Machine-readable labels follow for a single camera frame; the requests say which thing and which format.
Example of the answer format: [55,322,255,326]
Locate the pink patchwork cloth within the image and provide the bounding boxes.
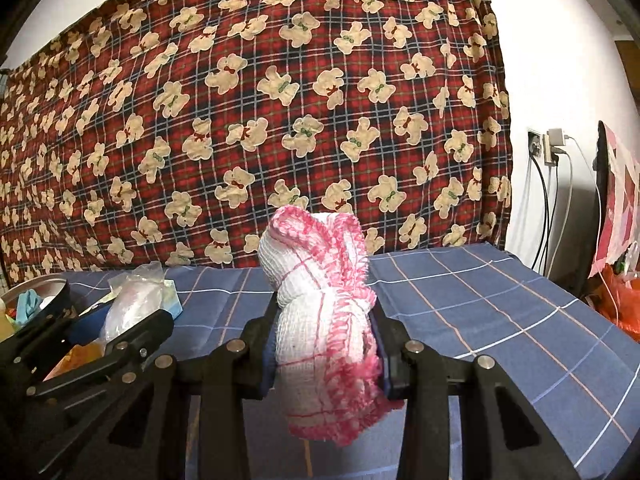
[589,121,640,278]

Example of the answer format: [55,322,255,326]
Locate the blue checked bedsheet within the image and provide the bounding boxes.
[0,242,640,480]

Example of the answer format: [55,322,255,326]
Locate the white pink-edged cloth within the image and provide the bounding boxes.
[257,205,406,448]

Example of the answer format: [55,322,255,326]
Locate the wall socket with chargers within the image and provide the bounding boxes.
[545,129,568,163]

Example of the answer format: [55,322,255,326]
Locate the white cotton roll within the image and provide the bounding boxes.
[99,260,173,356]

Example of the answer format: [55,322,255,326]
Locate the round metal tin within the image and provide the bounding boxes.
[0,275,71,346]

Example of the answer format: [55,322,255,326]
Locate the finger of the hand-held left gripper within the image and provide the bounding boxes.
[25,309,175,402]
[0,307,111,386]

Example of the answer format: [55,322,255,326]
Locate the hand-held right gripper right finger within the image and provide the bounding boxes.
[370,305,581,480]

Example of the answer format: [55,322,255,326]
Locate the black cable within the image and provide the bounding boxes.
[530,155,551,273]

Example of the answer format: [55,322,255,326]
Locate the orange plastic bag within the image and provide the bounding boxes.
[587,262,640,343]

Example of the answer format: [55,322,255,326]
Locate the white cable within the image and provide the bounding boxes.
[562,135,621,328]
[547,160,574,277]

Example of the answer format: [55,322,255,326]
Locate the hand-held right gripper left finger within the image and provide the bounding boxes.
[65,300,278,480]

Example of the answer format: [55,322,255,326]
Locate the bear print plaid blanket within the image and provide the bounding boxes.
[0,0,513,286]

